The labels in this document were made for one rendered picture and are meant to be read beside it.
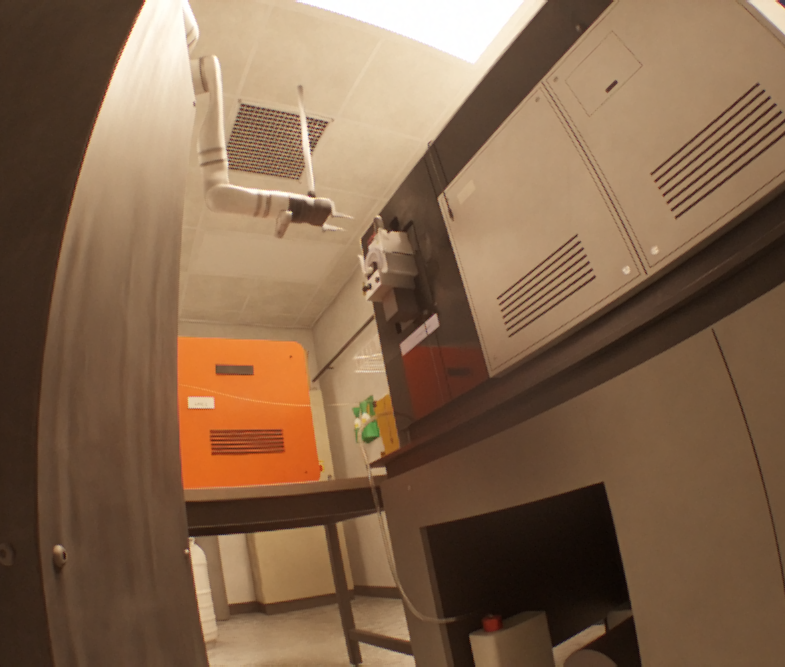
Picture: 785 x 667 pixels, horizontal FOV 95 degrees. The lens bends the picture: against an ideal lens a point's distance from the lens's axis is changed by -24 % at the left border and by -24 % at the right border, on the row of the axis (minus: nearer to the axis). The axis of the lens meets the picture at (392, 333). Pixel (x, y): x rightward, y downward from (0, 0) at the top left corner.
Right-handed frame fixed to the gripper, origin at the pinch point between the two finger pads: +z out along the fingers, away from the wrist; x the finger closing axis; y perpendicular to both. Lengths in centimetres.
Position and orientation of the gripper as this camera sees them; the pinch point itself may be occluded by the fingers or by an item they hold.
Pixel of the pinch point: (349, 224)
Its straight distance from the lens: 127.4
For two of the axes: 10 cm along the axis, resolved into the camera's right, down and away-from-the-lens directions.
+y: -1.9, -9.0, 4.0
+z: 8.6, 0.4, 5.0
